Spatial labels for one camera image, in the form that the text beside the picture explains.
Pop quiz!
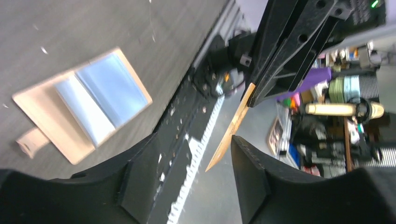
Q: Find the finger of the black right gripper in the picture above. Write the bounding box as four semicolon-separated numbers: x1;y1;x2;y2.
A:
249;0;301;87
248;0;339;107

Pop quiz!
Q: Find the beige leather card holder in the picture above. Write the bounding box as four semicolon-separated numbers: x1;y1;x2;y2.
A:
13;48;152;165

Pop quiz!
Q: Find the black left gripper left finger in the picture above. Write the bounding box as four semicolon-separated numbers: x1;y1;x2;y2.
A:
0;134;192;224

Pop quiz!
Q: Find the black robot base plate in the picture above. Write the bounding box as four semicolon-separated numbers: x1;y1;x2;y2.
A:
148;32;255;224

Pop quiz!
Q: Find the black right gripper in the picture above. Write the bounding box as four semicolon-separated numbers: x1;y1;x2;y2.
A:
322;0;396;52

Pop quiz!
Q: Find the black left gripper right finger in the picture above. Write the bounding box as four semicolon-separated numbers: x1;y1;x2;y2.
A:
231;135;396;224

